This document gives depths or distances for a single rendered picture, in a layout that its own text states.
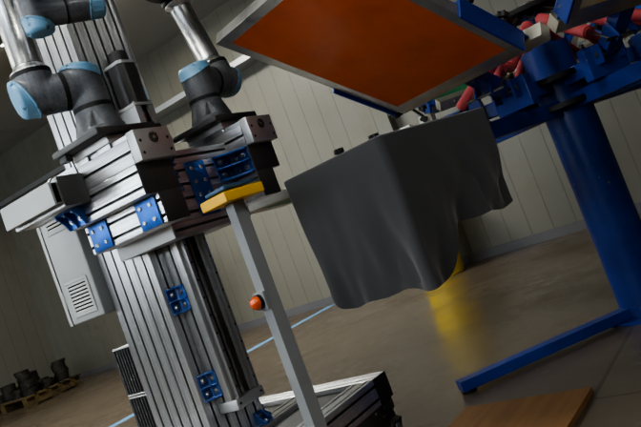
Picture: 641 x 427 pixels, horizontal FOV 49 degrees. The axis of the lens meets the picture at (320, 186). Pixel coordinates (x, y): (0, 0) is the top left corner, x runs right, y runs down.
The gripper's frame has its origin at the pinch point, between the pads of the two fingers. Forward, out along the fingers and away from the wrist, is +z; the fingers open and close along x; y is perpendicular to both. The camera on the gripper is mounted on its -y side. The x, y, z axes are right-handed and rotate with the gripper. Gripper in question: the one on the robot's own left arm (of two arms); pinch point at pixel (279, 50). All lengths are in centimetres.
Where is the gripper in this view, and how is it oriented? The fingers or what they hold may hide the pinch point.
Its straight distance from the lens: 242.8
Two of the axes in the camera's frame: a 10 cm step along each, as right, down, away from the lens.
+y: -8.0, -2.1, -5.7
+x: 6.0, -2.8, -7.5
